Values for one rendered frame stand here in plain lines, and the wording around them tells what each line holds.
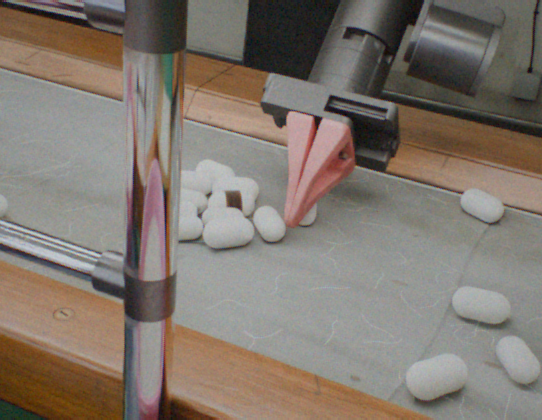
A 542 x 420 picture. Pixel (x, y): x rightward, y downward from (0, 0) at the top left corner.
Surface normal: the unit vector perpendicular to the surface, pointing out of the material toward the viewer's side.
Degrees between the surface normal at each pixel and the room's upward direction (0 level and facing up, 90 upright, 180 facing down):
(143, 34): 90
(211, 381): 0
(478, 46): 52
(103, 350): 0
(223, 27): 88
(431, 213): 0
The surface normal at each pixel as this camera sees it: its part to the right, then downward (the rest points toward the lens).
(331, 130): -0.29, -0.03
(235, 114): -0.21, -0.32
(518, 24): -0.35, 0.43
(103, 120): 0.10, -0.87
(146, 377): 0.06, 0.50
